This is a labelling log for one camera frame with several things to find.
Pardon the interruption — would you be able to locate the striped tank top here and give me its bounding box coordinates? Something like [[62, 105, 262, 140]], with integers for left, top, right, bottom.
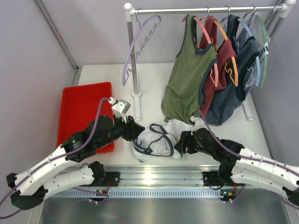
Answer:
[[226, 12, 270, 109]]

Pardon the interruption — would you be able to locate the green hanger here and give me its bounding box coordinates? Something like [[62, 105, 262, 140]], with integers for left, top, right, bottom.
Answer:
[[245, 12, 270, 91]]

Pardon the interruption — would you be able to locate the purple plastic hanger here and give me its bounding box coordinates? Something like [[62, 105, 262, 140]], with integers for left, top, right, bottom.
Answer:
[[121, 14, 162, 86]]

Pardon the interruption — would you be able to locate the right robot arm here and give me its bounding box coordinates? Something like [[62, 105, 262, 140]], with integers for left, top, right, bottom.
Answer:
[[175, 128, 299, 206]]

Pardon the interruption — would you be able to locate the white tank top navy trim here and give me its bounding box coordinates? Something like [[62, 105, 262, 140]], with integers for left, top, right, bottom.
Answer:
[[133, 119, 193, 162]]

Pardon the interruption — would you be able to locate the blue hanger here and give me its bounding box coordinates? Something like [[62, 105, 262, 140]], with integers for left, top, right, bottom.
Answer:
[[221, 14, 261, 89]]

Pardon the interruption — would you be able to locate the aluminium mounting rail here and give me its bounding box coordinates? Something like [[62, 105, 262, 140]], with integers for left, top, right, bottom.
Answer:
[[37, 164, 292, 187]]

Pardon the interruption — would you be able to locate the pink hanger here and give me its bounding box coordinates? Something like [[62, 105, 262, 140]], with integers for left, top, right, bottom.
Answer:
[[178, 14, 218, 85]]

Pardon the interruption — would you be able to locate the maroon tank top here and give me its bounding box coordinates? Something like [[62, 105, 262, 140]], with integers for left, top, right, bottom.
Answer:
[[200, 16, 238, 116]]

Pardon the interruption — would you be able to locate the orange hanger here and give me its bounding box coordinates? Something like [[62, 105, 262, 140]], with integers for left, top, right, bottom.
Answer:
[[200, 16, 239, 90]]

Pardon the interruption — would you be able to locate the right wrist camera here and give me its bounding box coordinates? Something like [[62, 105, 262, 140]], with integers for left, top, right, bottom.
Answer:
[[190, 116, 206, 131]]

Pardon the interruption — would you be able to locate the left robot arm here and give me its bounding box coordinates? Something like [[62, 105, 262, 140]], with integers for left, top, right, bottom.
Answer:
[[7, 115, 145, 210]]

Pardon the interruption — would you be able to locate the slotted cable duct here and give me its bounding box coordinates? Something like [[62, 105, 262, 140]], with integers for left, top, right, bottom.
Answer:
[[52, 188, 236, 199]]

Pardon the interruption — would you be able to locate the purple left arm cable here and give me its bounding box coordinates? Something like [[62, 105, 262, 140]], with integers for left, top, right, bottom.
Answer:
[[0, 97, 115, 217]]

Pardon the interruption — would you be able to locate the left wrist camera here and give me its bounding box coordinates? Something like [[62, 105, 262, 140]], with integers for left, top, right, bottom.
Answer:
[[109, 97, 131, 123]]

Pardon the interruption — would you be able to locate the red plastic tray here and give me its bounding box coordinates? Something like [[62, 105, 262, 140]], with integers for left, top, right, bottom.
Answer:
[[57, 82, 114, 154]]

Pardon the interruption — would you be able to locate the green tank top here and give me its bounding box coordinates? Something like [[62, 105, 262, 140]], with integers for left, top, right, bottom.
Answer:
[[161, 28, 205, 123]]

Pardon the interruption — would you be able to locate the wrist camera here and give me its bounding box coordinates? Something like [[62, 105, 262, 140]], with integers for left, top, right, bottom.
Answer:
[[109, 97, 131, 123], [190, 116, 206, 131]]

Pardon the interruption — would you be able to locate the silver clothes rack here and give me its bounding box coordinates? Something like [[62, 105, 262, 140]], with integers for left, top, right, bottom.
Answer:
[[122, 0, 296, 121]]

